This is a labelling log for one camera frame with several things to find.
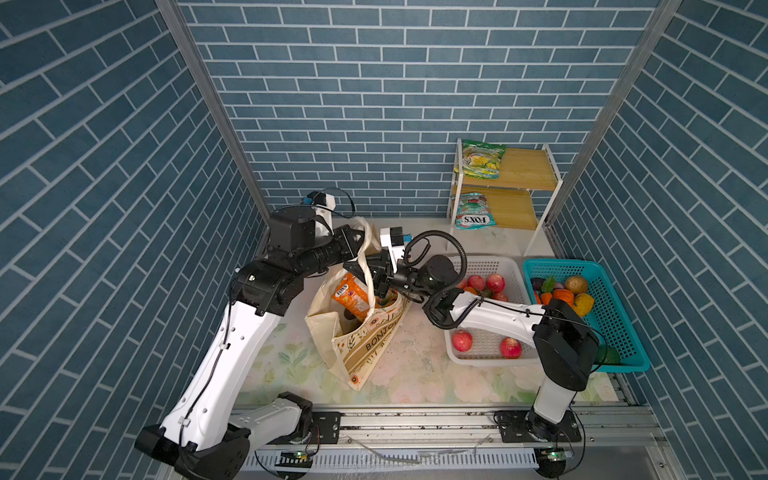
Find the white plastic basket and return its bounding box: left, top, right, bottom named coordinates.
left=444, top=254, right=540, bottom=367

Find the orange Fox's candy bag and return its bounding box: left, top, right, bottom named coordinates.
left=332, top=272, right=371, bottom=321

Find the orange pumpkin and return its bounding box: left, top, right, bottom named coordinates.
left=553, top=288, right=575, bottom=305

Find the brown potato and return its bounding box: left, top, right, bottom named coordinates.
left=564, top=275, right=589, bottom=295

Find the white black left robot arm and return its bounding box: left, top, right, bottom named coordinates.
left=134, top=205, right=371, bottom=479

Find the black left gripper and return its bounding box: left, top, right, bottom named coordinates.
left=293, top=224, right=366, bottom=280

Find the green yellow candy bag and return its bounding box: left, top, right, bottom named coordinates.
left=456, top=140, right=507, bottom=180

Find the teal plastic basket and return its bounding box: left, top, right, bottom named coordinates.
left=523, top=258, right=650, bottom=373

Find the red apple front left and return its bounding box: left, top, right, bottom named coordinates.
left=451, top=330, right=473, bottom=353

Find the red apple back middle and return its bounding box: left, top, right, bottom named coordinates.
left=466, top=275, right=486, bottom=292

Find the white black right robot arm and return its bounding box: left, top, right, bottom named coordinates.
left=344, top=251, right=599, bottom=441

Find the green Fox's candy bag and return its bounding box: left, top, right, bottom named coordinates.
left=455, top=192, right=497, bottom=230

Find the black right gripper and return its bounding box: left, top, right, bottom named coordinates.
left=350, top=251, right=438, bottom=300

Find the red apple back right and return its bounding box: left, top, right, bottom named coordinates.
left=485, top=273, right=506, bottom=293

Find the green avocado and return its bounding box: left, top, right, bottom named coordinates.
left=595, top=344, right=621, bottom=365

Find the yellow bell pepper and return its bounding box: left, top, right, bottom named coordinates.
left=572, top=293, right=595, bottom=318

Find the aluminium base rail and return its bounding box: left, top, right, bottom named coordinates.
left=157, top=405, right=685, bottom=480

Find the cream canvas grocery bag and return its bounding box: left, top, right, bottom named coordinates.
left=305, top=217, right=410, bottom=391

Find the white wooden two-tier shelf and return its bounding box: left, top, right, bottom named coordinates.
left=447, top=138, right=563, bottom=257

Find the red apple front right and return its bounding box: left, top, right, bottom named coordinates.
left=499, top=337, right=523, bottom=359

